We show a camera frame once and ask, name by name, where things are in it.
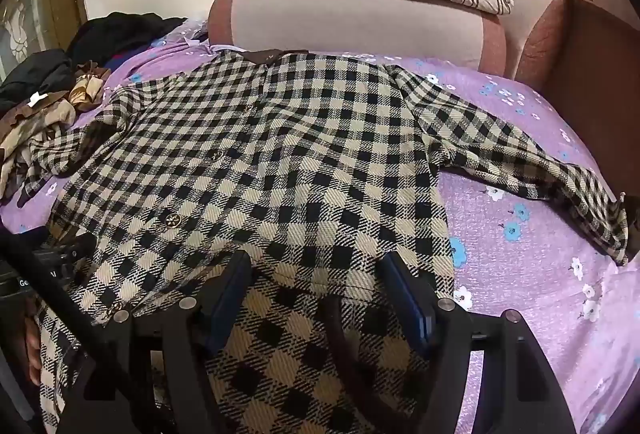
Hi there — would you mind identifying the black beige checked shirt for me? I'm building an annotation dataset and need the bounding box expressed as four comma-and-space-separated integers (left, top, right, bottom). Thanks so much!
20, 48, 631, 434

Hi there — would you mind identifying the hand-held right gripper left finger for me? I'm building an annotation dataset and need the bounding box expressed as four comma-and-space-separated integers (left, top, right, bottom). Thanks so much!
57, 250, 253, 434

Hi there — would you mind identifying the brown beige patterned garment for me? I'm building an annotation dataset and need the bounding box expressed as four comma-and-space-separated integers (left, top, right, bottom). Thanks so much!
0, 62, 113, 205

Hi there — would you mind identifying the white cloth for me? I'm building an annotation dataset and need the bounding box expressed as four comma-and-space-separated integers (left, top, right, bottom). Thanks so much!
182, 34, 247, 54

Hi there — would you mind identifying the black garment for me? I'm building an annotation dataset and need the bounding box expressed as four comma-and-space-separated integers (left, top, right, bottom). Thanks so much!
67, 12, 188, 65

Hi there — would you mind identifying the person's left hand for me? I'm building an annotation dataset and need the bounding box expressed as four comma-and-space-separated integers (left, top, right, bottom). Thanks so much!
22, 314, 46, 387

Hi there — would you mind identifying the purple floral bed sheet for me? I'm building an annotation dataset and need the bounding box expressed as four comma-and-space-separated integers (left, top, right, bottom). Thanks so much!
0, 17, 640, 434

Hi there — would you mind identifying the brown sofa armrest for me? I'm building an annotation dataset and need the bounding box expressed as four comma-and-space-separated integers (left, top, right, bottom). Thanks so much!
512, 0, 640, 175

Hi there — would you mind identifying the black jacket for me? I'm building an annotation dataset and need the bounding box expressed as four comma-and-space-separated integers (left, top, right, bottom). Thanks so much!
0, 49, 76, 115

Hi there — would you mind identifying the ornate glass door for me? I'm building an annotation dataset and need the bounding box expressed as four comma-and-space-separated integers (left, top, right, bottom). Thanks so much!
0, 0, 88, 80

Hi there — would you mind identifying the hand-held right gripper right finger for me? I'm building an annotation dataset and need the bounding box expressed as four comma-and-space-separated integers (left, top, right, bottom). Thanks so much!
377, 251, 578, 434

